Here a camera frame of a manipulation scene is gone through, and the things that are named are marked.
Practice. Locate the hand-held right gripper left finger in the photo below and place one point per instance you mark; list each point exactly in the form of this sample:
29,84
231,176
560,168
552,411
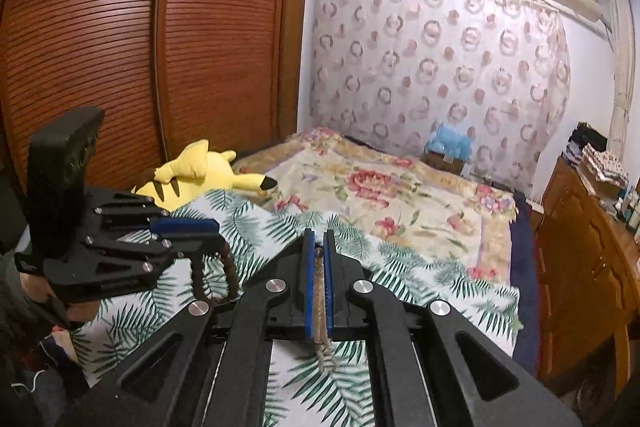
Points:
309,287

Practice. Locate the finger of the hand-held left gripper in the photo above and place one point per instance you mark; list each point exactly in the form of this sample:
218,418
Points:
185,225
192,241

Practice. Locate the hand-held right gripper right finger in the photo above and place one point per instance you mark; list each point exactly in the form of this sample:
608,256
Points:
328,287

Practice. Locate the person's left forearm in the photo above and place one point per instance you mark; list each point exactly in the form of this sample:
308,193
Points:
45,294

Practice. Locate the yellow plush toy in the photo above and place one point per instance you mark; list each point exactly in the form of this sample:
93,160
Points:
205,169

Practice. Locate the palm leaf print sheet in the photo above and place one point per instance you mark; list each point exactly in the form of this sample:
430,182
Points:
400,297

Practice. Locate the floral blanket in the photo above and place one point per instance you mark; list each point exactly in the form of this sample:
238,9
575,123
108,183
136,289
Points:
380,202

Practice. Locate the wooden slatted wardrobe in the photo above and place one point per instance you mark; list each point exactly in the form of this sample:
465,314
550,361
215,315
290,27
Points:
100,32

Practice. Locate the cardboard box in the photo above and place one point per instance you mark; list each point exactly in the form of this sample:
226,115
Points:
442,164

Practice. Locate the blue plush toy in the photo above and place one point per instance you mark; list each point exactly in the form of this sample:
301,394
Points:
452,142

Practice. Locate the navy bed sheet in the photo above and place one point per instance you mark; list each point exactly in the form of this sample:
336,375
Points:
525,287

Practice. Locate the person's dark clothing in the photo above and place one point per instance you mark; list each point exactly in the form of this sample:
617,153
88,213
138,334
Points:
30,382

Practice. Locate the pink circle pattern curtain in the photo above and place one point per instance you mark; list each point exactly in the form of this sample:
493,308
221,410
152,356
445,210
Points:
425,72

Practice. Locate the wooden dresser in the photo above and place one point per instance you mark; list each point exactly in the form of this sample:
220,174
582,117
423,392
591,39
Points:
580,267

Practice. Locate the dark folded clothes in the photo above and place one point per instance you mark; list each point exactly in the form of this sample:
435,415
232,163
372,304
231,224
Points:
587,139

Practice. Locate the patterned folded cloth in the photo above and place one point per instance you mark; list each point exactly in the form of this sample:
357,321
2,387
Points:
605,167

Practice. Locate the group of small bottles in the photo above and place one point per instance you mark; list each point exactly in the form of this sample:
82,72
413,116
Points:
627,212

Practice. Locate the white wrapped pipe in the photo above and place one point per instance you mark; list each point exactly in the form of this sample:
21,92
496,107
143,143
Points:
620,57

